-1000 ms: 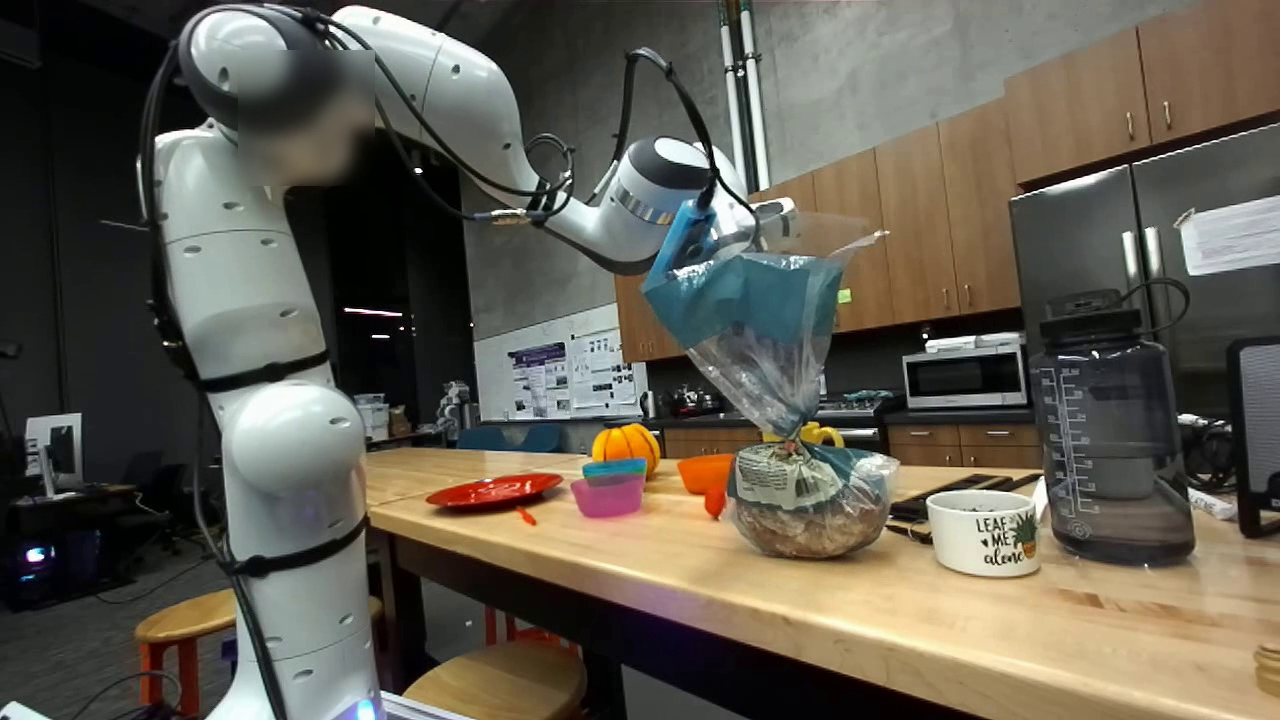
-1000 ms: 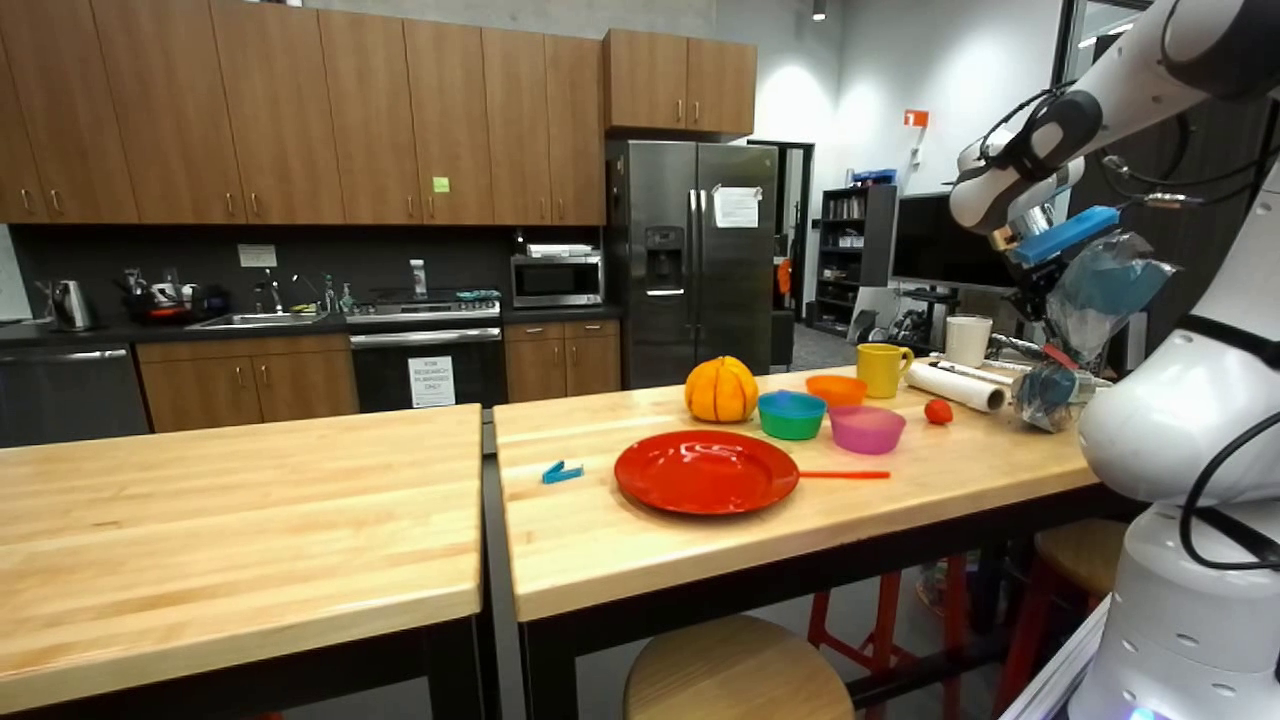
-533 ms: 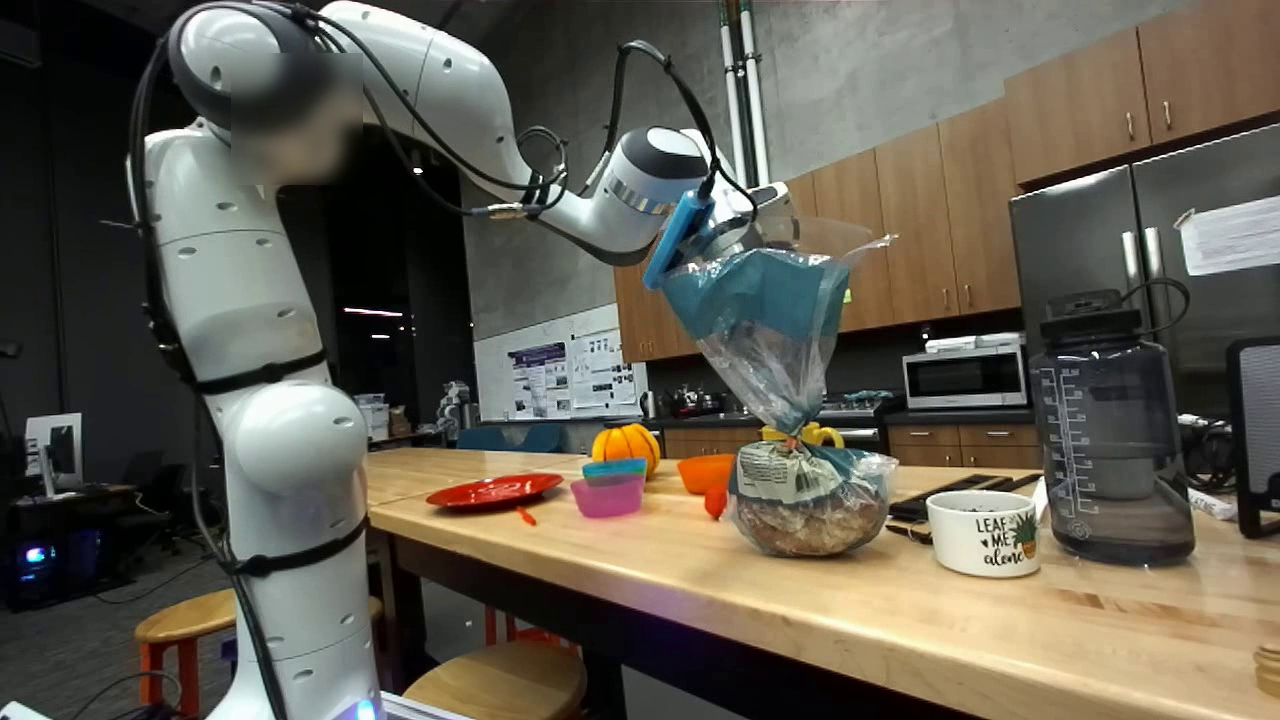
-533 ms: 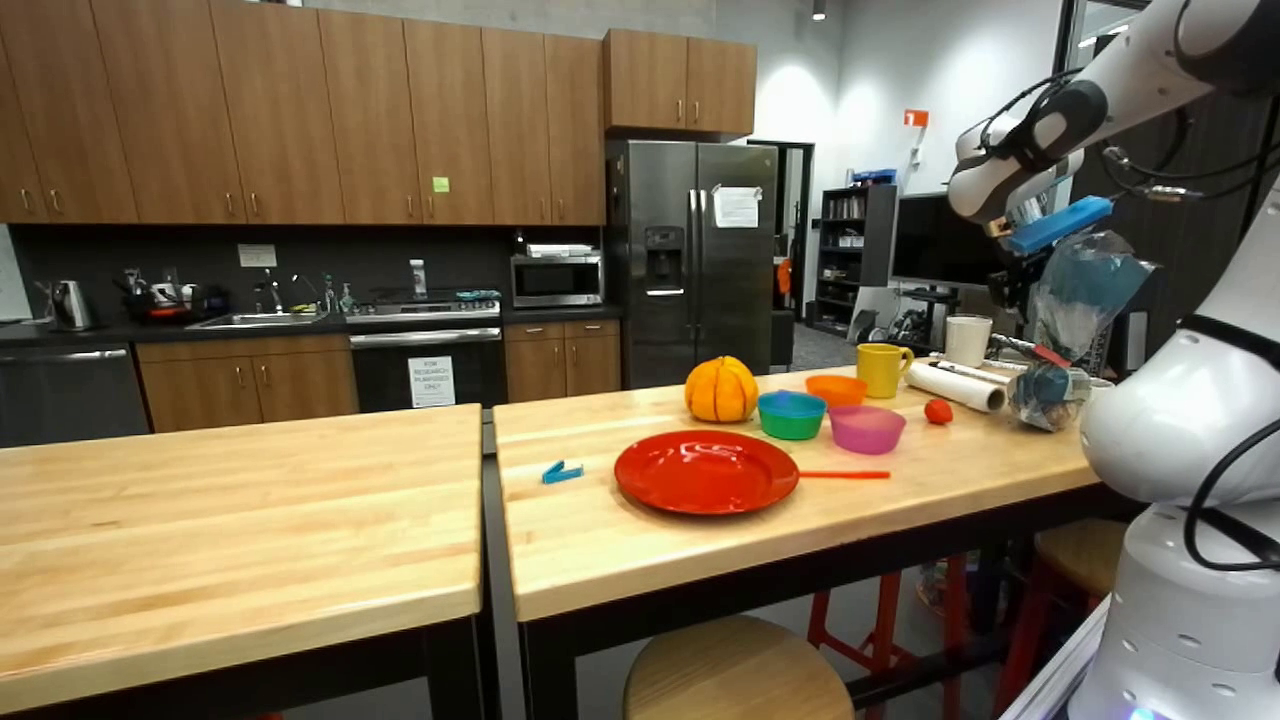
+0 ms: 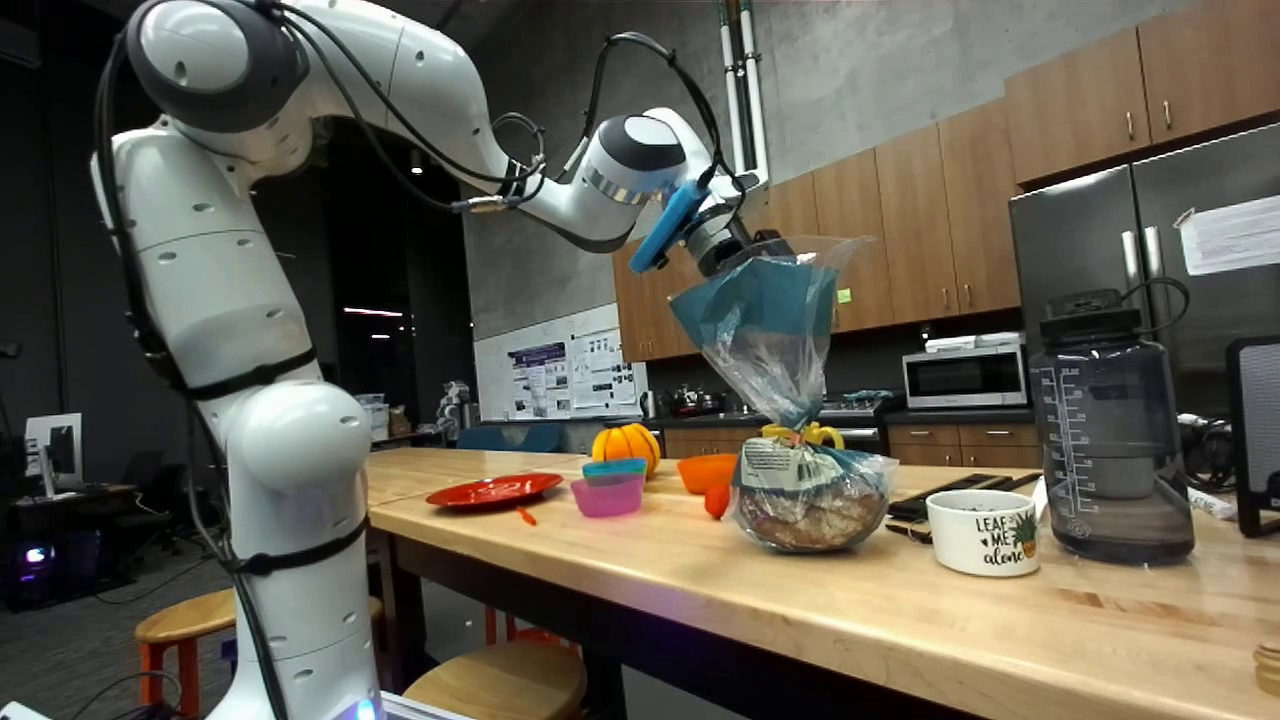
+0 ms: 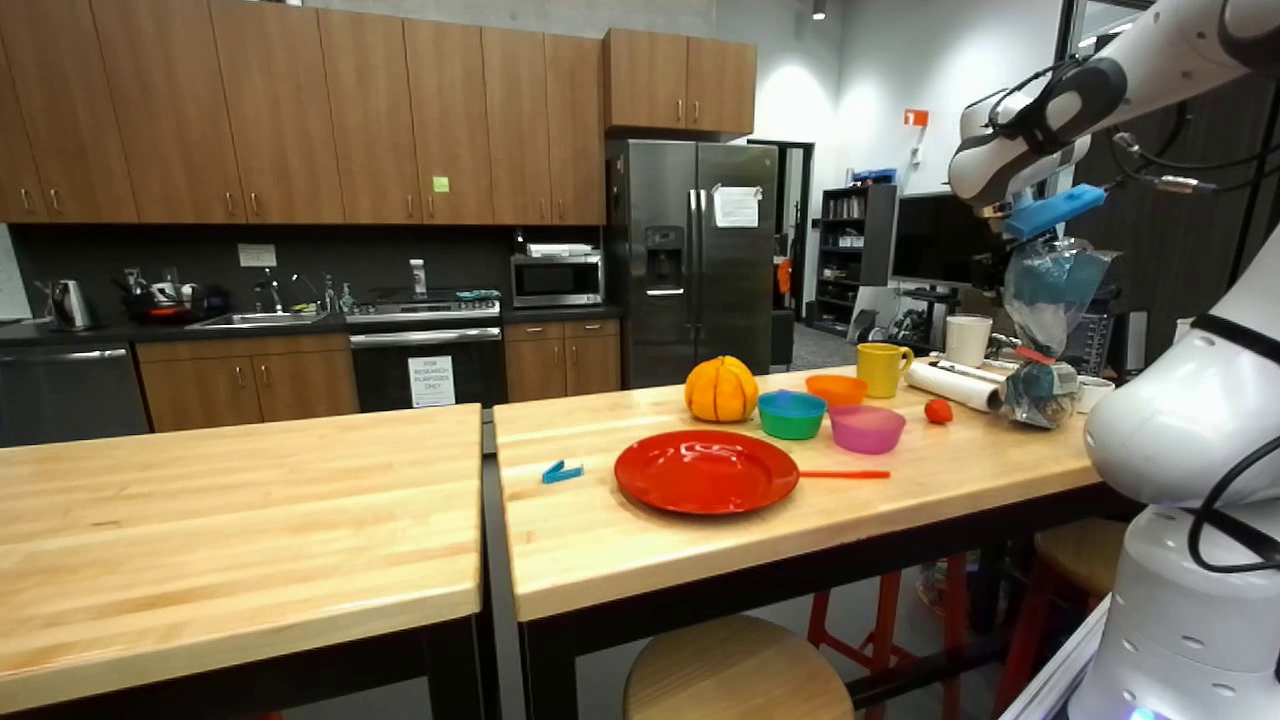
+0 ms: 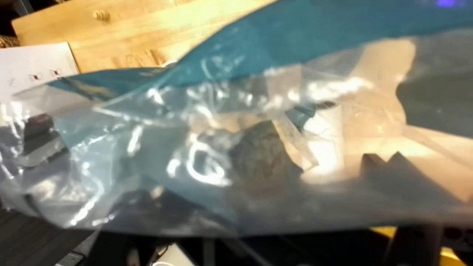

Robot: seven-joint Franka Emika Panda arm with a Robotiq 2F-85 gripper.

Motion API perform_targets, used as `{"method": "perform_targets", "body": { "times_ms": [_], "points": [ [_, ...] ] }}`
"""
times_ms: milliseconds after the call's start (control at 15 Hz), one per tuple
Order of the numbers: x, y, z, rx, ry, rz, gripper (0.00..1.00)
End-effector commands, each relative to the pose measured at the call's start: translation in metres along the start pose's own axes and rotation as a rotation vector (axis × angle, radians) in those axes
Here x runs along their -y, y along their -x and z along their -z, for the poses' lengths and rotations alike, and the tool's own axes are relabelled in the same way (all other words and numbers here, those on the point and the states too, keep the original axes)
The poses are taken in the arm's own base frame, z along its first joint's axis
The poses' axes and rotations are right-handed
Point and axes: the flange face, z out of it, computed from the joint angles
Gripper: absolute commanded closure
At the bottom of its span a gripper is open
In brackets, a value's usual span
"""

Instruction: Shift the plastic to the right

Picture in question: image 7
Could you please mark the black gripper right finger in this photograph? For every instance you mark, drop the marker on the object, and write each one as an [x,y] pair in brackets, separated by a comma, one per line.
[437,105]

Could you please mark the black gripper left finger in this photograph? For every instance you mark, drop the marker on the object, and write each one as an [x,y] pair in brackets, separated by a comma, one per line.
[38,135]

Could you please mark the clear teal plastic bag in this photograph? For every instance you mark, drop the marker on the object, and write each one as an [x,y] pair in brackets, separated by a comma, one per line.
[236,163]

